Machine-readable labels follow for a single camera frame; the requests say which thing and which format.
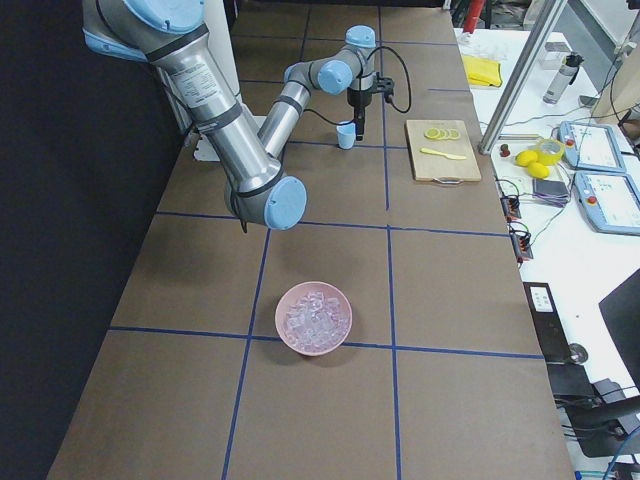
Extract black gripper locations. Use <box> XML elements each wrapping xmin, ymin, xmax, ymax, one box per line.
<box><xmin>347</xmin><ymin>87</ymin><xmax>374</xmax><ymax>141</ymax></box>

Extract bamboo cutting board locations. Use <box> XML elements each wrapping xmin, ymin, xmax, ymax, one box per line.
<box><xmin>405</xmin><ymin>120</ymin><xmax>482</xmax><ymax>184</ymax></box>

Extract purple notebook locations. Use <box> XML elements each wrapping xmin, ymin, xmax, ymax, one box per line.
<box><xmin>532</xmin><ymin>178</ymin><xmax>570</xmax><ymax>207</ymax></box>

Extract yellow lemon back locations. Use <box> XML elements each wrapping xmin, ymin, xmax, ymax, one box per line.
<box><xmin>526</xmin><ymin>162</ymin><xmax>550</xmax><ymax>180</ymax></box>

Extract teach pendant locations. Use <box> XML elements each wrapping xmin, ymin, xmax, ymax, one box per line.
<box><xmin>557</xmin><ymin>121</ymin><xmax>626</xmax><ymax>173</ymax></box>
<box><xmin>574</xmin><ymin>171</ymin><xmax>639</xmax><ymax>236</ymax></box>

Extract yellow cloth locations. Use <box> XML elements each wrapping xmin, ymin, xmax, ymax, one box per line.
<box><xmin>462</xmin><ymin>55</ymin><xmax>503</xmax><ymax>88</ymax></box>

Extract aluminium frame post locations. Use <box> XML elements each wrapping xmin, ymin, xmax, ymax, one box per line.
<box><xmin>478</xmin><ymin>0</ymin><xmax>568</xmax><ymax>155</ymax></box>

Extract yellow plastic knife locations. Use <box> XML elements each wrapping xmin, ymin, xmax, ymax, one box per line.
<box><xmin>420</xmin><ymin>147</ymin><xmax>467</xmax><ymax>161</ymax></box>

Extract lower teach pendant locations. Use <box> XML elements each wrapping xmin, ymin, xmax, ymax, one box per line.
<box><xmin>574</xmin><ymin>171</ymin><xmax>639</xmax><ymax>236</ymax></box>

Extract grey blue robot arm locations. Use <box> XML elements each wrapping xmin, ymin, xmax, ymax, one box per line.
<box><xmin>82</xmin><ymin>1</ymin><xmax>376</xmax><ymax>230</ymax></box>

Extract upper teach pendant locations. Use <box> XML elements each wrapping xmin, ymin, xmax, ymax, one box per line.
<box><xmin>557</xmin><ymin>121</ymin><xmax>626</xmax><ymax>173</ymax></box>

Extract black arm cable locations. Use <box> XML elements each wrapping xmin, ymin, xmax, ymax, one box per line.
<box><xmin>304</xmin><ymin>45</ymin><xmax>413</xmax><ymax>126</ymax></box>

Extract yellow lemon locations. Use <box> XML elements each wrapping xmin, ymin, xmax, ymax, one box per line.
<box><xmin>516</xmin><ymin>150</ymin><xmax>538</xmax><ymax>167</ymax></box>
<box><xmin>526</xmin><ymin>162</ymin><xmax>550</xmax><ymax>180</ymax></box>

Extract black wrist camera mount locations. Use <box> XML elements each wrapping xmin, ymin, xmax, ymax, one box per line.
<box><xmin>372</xmin><ymin>72</ymin><xmax>395</xmax><ymax>104</ymax></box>

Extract pink bowl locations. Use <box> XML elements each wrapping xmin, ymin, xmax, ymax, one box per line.
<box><xmin>275</xmin><ymin>281</ymin><xmax>353</xmax><ymax>356</ymax></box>

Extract clear plastic bag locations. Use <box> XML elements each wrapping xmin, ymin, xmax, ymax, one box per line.
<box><xmin>456</xmin><ymin>30</ymin><xmax>508</xmax><ymax>61</ymax></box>

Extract black power strip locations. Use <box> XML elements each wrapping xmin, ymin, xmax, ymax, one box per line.
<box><xmin>523</xmin><ymin>282</ymin><xmax>570</xmax><ymax>364</ymax></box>

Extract yellow tape roll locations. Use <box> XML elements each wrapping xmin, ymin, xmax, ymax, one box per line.
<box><xmin>535</xmin><ymin>138</ymin><xmax>565</xmax><ymax>166</ymax></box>

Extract clear water bottle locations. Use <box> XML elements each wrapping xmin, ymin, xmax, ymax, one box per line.
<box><xmin>542</xmin><ymin>52</ymin><xmax>584</xmax><ymax>104</ymax></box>

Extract ice cubes in bowl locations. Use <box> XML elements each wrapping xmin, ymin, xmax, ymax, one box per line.
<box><xmin>283</xmin><ymin>292</ymin><xmax>349</xmax><ymax>353</ymax></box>

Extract light blue cup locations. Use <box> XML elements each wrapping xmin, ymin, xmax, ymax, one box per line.
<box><xmin>336</xmin><ymin>122</ymin><xmax>357</xmax><ymax>150</ymax></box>

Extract yellow lemon front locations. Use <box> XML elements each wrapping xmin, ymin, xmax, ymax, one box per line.
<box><xmin>516</xmin><ymin>150</ymin><xmax>538</xmax><ymax>167</ymax></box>

